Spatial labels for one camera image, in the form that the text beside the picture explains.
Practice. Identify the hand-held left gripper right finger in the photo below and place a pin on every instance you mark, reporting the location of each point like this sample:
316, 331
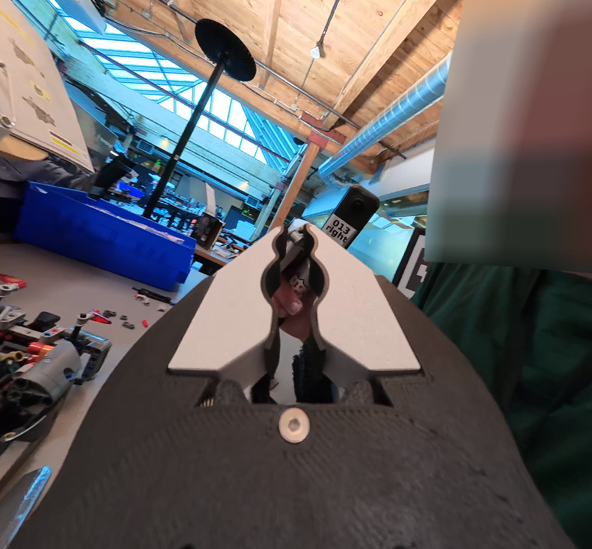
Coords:
360, 322

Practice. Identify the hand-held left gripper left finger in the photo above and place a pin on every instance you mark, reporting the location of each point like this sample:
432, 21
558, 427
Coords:
226, 322

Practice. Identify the light grey lego connector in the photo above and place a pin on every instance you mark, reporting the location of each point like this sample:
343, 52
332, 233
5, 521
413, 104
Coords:
296, 233

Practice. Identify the lego technic car chassis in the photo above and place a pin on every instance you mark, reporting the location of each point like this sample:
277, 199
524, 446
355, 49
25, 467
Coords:
37, 364

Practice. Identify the grey lego fin assembly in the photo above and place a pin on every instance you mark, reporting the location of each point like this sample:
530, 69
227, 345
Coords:
23, 498

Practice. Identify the lego instruction booklet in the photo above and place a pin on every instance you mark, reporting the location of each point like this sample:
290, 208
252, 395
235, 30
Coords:
37, 86

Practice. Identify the person's right hand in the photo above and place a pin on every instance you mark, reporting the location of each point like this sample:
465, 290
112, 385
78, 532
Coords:
289, 304

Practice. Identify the dark cardboard box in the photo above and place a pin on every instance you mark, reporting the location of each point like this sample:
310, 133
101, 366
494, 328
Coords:
207, 229

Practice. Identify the clear plastic parts bags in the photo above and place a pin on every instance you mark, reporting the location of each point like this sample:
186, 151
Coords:
152, 229

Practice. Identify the blue plastic parts bin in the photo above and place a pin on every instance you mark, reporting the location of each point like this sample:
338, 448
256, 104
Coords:
106, 243

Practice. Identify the white ceiling sensor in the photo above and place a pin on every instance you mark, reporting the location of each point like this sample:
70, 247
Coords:
317, 51

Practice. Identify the black support pole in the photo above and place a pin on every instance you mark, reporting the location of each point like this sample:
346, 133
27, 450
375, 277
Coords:
199, 95

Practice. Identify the wooden post red bracket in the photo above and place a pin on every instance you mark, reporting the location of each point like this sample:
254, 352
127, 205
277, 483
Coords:
296, 179

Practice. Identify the silver ventilation duct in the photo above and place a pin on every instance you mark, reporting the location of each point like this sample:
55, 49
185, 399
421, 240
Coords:
384, 118

